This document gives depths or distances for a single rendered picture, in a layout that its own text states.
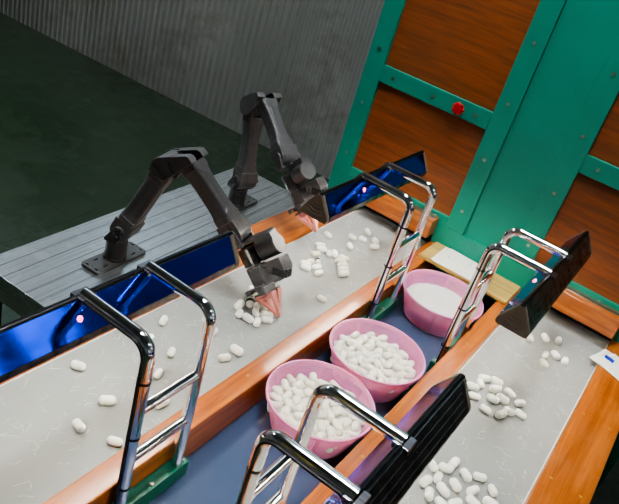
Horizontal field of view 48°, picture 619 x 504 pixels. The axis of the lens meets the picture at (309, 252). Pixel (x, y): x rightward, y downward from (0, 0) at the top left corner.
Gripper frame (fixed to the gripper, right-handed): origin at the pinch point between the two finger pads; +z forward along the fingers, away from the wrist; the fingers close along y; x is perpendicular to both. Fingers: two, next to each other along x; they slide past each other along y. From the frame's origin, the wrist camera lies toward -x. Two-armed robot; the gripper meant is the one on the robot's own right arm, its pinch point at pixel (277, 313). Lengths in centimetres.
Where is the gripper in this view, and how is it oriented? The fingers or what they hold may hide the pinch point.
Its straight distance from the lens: 188.4
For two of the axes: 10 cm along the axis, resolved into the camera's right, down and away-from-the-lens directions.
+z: 4.2, 9.1, 0.3
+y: 5.5, -2.9, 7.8
